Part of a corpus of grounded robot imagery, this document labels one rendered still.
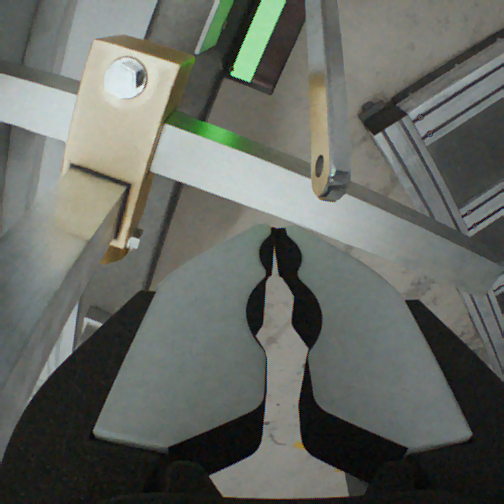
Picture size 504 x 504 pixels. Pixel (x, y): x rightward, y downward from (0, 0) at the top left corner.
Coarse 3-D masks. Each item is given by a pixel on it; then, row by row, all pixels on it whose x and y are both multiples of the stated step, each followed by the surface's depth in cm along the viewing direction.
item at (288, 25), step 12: (288, 0) 30; (300, 0) 30; (288, 12) 30; (300, 12) 30; (288, 24) 31; (300, 24) 31; (276, 36) 32; (288, 36) 31; (276, 48) 32; (288, 48) 32; (264, 60) 33; (276, 60) 33; (264, 72) 33; (276, 72) 33; (264, 84) 34
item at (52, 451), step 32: (128, 320) 8; (96, 352) 7; (64, 384) 6; (96, 384) 7; (32, 416) 6; (64, 416) 6; (96, 416) 6; (32, 448) 5; (64, 448) 5; (96, 448) 5; (128, 448) 6; (0, 480) 5; (32, 480) 5; (64, 480) 5; (96, 480) 5; (128, 480) 5; (160, 480) 6
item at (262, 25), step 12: (264, 0) 30; (276, 0) 30; (264, 12) 30; (276, 12) 30; (252, 24) 31; (264, 24) 31; (252, 36) 32; (264, 36) 32; (252, 48) 32; (240, 60) 33; (252, 60) 33; (240, 72) 33; (252, 72) 33
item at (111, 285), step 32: (160, 0) 30; (192, 0) 30; (160, 32) 31; (192, 32) 32; (224, 32) 32; (224, 64) 33; (192, 96) 35; (160, 192) 40; (160, 224) 41; (128, 256) 44; (96, 288) 46; (128, 288) 46
